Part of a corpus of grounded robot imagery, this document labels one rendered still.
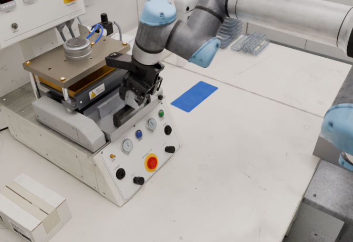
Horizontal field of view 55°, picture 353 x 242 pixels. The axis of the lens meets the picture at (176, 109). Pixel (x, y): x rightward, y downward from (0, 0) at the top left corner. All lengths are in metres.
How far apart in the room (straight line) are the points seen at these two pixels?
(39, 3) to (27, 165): 0.54
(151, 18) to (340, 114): 0.43
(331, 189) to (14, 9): 1.09
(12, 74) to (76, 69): 0.59
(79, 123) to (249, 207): 0.56
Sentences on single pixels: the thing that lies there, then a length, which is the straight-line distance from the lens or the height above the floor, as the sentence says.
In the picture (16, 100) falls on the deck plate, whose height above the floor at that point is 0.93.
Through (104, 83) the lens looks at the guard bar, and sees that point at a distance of 1.04.
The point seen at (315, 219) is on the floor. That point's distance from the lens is 2.09.
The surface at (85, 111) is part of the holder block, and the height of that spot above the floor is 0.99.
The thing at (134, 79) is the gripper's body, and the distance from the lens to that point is 0.90.
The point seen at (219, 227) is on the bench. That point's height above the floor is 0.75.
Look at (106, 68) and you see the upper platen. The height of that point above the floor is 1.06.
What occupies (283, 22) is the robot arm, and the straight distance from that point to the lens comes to 0.71.
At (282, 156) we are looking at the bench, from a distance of 1.25.
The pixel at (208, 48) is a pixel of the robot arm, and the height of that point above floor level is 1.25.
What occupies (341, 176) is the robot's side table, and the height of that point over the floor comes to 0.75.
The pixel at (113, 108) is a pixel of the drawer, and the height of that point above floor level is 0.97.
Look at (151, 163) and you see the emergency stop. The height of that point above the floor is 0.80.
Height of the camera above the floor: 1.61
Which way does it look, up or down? 38 degrees down
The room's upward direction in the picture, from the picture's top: straight up
